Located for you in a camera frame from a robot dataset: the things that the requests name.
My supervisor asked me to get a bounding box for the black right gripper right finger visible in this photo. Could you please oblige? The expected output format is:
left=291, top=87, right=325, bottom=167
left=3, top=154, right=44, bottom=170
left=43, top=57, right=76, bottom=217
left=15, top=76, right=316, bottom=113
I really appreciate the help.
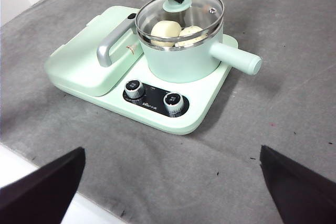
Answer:
left=259, top=145, right=336, bottom=224

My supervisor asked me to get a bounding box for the silver griddle cover handle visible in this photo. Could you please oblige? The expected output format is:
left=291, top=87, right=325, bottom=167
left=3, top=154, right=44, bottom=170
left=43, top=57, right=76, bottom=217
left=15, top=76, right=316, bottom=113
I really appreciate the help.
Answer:
left=96, top=13, right=140, bottom=68

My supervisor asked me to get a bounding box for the black control panel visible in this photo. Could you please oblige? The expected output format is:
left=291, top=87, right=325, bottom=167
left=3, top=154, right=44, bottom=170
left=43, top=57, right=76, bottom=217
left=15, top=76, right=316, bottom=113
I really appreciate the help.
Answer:
left=122, top=83, right=190, bottom=119

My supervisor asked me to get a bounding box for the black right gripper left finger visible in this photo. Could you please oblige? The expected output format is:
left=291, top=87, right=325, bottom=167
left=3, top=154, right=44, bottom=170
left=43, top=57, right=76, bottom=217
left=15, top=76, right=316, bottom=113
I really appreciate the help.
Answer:
left=0, top=146, right=86, bottom=224

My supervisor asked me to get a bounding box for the smooth white steamed bun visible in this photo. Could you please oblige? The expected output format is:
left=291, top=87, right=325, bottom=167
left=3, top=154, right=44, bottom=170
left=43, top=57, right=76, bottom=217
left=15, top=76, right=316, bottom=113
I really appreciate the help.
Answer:
left=150, top=19, right=182, bottom=48

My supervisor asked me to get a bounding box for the silver control knob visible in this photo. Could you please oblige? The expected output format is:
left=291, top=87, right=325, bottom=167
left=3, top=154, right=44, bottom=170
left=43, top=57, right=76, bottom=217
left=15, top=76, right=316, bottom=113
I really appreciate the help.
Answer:
left=123, top=79, right=145, bottom=99
left=163, top=92, right=184, bottom=114

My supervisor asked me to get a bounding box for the green pot with handle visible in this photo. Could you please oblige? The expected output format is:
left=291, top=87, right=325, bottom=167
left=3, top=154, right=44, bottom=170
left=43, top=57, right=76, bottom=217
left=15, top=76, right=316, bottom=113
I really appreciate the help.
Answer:
left=135, top=0, right=263, bottom=84

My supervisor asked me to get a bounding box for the green griddle cover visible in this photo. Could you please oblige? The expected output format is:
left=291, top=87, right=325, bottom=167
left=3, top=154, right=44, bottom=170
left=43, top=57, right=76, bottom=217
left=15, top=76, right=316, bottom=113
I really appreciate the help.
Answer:
left=44, top=5, right=144, bottom=98

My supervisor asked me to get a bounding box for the glass lid with green knob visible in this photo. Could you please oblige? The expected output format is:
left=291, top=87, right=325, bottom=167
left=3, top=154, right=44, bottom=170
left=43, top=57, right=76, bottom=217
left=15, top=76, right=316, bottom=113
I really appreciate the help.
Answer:
left=134, top=0, right=225, bottom=49

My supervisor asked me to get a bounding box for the green breakfast machine base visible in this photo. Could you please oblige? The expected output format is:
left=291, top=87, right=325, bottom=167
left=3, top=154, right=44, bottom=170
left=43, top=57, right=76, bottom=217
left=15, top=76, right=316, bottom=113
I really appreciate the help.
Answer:
left=44, top=5, right=239, bottom=136

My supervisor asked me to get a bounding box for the pleated bun with green dots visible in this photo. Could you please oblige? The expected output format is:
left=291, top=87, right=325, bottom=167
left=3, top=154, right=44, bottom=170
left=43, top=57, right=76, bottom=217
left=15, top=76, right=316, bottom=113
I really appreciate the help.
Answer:
left=175, top=25, right=208, bottom=48

